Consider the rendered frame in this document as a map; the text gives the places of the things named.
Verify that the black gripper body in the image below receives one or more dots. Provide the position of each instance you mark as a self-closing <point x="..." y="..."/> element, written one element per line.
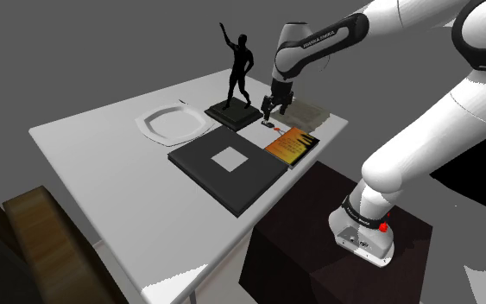
<point x="281" y="89"/>

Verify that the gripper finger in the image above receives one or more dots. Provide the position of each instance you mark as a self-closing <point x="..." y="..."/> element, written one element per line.
<point x="267" y="108"/>
<point x="284" y="107"/>

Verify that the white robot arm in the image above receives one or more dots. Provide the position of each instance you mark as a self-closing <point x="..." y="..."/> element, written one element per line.
<point x="427" y="139"/>

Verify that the small black orange key tag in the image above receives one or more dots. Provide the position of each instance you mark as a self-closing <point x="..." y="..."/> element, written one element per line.
<point x="268" y="124"/>

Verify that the orange book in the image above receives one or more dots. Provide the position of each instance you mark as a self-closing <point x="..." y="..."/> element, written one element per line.
<point x="291" y="146"/>

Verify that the black human figure statue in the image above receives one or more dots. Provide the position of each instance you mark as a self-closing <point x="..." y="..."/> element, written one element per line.
<point x="239" y="71"/>

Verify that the dark grey book white square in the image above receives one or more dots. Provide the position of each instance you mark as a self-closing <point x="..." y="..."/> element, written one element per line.
<point x="202" y="172"/>

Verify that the white octagonal plate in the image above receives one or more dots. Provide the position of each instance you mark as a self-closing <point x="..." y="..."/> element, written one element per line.
<point x="175" y="124"/>

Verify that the dark robot stand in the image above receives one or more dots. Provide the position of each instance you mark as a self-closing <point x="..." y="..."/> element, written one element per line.
<point x="293" y="235"/>

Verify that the white table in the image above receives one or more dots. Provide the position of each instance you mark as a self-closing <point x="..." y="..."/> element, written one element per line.
<point x="120" y="177"/>

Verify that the brown wooden furniture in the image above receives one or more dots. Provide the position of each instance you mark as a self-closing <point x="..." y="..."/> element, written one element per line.
<point x="53" y="248"/>

